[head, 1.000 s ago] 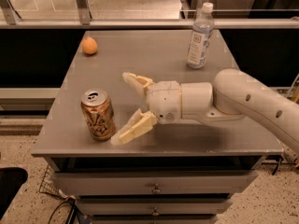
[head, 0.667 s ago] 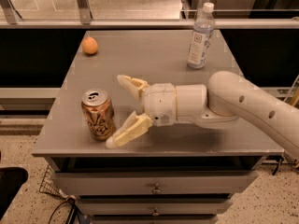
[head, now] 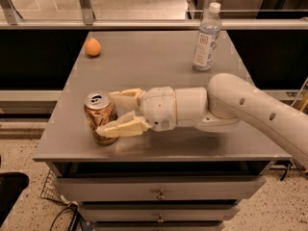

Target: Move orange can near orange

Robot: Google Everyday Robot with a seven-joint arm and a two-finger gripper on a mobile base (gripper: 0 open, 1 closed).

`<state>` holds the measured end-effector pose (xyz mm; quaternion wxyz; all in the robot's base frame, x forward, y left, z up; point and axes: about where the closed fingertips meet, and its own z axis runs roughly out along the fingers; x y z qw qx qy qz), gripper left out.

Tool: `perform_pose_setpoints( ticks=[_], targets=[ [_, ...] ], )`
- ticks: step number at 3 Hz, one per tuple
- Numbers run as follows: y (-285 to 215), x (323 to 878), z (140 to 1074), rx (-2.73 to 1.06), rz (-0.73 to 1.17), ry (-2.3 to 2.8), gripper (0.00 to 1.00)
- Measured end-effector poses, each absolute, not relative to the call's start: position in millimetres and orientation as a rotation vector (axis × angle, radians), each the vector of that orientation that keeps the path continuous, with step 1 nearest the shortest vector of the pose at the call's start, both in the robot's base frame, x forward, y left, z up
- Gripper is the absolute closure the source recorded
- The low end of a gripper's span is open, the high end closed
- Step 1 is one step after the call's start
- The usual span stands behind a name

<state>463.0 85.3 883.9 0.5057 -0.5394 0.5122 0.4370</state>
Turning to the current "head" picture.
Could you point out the grey drawer cabinet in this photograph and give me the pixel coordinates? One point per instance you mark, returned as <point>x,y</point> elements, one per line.
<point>148,59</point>

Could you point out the clear plastic water bottle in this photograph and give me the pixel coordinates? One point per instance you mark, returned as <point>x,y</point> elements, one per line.
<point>207,38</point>

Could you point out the metal top drawer knob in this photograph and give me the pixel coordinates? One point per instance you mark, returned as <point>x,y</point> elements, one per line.
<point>161,195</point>

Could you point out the orange soda can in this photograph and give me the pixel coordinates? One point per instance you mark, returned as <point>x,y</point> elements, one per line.
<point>100,109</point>

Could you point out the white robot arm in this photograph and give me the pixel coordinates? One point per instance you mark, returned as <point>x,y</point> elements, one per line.
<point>226,100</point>

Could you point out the metal drawer knob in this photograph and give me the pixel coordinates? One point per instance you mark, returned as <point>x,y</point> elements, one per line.
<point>161,195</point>
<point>160,219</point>

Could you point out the yellow stand frame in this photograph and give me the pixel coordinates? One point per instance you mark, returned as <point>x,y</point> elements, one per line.
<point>301,99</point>

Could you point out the metal railing frame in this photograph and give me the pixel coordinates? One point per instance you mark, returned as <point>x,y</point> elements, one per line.
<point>133,14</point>

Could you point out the wire mesh basket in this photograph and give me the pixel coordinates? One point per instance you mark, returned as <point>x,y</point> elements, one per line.
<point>49,191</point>

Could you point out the grey drawer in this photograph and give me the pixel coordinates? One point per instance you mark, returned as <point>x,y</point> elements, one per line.
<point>147,188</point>
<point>130,213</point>

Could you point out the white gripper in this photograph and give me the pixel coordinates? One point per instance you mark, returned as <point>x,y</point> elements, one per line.
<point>159,108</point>

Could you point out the black chair seat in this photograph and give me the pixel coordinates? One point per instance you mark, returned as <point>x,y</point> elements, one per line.
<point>12,184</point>

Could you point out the top grey drawer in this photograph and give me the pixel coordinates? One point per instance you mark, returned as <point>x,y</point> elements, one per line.
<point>147,188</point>

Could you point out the orange fruit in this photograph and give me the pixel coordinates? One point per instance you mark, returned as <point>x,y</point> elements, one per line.
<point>92,47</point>

